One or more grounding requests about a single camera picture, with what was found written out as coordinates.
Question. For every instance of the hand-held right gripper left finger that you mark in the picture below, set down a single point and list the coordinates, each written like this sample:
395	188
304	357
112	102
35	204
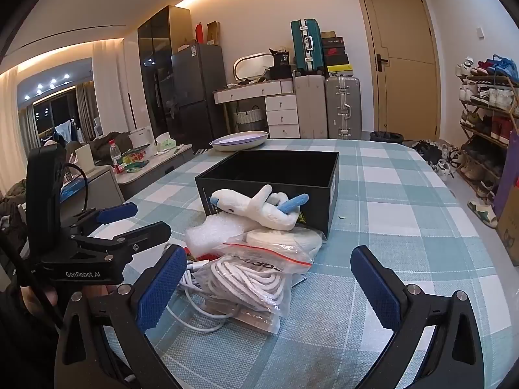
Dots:
162	287

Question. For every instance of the dark tall cabinet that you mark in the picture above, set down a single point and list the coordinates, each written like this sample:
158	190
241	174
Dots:
156	73

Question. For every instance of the purple bag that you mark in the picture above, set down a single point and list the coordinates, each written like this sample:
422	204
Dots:
509	178

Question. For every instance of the zip bag of white laces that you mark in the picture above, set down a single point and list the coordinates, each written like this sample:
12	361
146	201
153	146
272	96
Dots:
251	279

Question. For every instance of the large cardboard box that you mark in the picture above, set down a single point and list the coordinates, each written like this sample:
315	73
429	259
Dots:
510	235

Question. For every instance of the tan shoe box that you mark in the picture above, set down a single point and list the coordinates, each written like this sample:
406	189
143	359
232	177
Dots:
327	35

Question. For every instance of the white bubble wrap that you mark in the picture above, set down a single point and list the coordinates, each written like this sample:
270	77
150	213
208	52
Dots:
211	235

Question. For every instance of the black printed bag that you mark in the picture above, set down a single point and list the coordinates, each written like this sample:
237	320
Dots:
281	65

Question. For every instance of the beige door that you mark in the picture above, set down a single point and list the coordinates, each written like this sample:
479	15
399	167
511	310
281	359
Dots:
405	89

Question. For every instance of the teal suitcase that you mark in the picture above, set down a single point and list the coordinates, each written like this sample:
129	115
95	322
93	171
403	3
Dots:
306	46

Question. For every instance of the brown cardboard box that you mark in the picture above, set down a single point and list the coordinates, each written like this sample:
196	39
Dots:
213	33

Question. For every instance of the woven basket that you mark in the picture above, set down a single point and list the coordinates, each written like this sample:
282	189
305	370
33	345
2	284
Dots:
249	119

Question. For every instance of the white dresser with drawers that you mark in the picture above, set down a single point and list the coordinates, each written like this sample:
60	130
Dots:
282	115

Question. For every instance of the red white packet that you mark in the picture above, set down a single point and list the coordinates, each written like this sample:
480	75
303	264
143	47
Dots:
194	253

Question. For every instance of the black shoe box red logo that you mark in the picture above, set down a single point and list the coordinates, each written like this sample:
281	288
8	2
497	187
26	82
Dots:
335	51

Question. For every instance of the red label water bottle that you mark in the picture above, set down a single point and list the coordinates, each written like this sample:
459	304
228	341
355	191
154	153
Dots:
117	158

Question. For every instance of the person's left hand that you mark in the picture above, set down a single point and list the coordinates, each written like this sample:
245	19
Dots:
36	296

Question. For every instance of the white oval plate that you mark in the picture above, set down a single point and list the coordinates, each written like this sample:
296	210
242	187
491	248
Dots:
239	140

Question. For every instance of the beige suitcase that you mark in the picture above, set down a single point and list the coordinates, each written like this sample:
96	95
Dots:
310	107

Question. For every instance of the scattered pile of shoes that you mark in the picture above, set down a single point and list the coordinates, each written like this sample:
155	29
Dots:
436	156

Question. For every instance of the grey low cabinet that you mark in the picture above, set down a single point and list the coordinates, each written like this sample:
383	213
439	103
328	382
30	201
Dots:
162	170

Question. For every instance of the person's left forearm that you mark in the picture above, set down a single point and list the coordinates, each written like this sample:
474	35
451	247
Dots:
24	352

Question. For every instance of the black lined trash bin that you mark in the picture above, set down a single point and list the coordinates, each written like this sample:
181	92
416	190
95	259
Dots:
386	136

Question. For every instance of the silver suitcase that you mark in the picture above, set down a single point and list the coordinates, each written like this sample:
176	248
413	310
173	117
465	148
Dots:
344	107

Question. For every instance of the dark jacket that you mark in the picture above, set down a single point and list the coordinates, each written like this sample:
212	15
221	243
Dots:
107	146

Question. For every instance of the white plush toy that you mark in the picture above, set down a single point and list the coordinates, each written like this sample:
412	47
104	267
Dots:
267	210

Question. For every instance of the colourful lidded food container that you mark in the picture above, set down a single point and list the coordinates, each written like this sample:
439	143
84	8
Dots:
134	159

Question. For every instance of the shoe rack with shoes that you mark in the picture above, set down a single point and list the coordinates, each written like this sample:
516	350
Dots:
492	97

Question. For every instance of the white container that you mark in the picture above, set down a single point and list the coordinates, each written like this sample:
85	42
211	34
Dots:
141	138

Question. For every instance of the green white tissue pack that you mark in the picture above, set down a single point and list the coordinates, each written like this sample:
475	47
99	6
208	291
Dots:
165	142

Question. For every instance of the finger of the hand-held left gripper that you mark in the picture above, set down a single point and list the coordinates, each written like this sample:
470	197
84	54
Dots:
117	212
142	233

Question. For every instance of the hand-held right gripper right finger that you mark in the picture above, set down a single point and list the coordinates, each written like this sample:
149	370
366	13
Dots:
377	287

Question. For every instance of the grey side cabinet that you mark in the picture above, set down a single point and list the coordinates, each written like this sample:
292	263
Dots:
101	190

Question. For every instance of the patterned slipper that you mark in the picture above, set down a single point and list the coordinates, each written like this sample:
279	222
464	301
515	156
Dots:
482	212

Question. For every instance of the grey refrigerator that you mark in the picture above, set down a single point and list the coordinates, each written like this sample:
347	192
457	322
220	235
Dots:
196	97

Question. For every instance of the oval white mirror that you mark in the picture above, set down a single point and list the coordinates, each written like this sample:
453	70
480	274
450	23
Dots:
253	65

